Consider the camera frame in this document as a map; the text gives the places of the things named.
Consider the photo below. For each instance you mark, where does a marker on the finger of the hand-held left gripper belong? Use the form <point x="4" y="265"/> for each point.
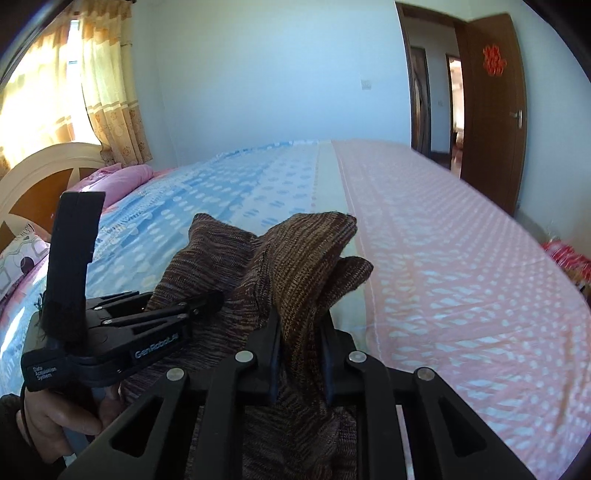
<point x="122" y="302"/>
<point x="175" y="310"/>

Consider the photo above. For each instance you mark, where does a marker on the brown knitted sweater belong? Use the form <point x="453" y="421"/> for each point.
<point x="300" y="258"/>

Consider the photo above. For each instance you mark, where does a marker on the dark wooden door frame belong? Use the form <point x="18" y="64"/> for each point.
<point x="404" y="69"/>

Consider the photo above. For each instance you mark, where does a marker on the pink folded blanket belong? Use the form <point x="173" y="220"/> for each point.
<point x="124" y="180"/>

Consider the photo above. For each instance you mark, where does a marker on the patterned pillow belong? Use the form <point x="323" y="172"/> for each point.
<point x="21" y="258"/>

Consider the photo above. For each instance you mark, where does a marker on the dark hallway door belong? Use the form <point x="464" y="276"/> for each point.
<point x="419" y="101"/>

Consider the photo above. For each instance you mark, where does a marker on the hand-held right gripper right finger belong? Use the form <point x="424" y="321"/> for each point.
<point x="328" y="374"/>

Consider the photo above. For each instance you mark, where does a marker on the red plastic bag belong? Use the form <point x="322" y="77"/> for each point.
<point x="570" y="263"/>

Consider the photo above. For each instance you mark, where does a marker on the person's left hand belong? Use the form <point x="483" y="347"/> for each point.
<point x="46" y="413"/>

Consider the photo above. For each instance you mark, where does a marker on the yellow patterned curtain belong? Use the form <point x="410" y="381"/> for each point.
<point x="111" y="92"/>

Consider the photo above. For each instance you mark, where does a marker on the brown wooden door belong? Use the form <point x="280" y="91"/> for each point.
<point x="494" y="138"/>

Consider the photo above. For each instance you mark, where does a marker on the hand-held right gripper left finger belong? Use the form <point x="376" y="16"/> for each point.
<point x="276" y="369"/>

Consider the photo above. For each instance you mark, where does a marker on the cream and wood headboard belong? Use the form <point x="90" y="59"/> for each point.
<point x="32" y="180"/>

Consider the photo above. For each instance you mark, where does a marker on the blue and pink dotted bedsheet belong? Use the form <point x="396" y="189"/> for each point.
<point x="438" y="277"/>

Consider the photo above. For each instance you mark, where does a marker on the red door decoration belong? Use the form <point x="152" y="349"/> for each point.
<point x="492" y="60"/>

